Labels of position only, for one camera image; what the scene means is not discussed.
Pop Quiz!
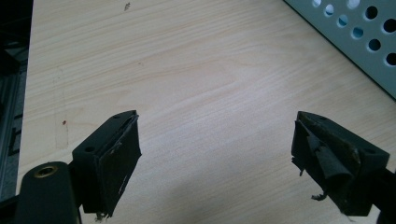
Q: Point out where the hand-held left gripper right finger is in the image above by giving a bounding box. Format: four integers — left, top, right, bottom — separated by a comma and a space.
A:
290, 110, 390, 217

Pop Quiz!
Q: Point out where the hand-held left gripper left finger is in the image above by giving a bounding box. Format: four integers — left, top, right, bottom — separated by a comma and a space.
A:
71, 109, 143, 218

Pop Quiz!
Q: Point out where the grey perforated plastic basket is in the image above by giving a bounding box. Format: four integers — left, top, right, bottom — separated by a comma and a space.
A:
282, 0, 396, 101

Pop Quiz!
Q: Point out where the aluminium frame rail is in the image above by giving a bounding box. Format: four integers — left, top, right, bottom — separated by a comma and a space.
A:
0, 73, 21, 200

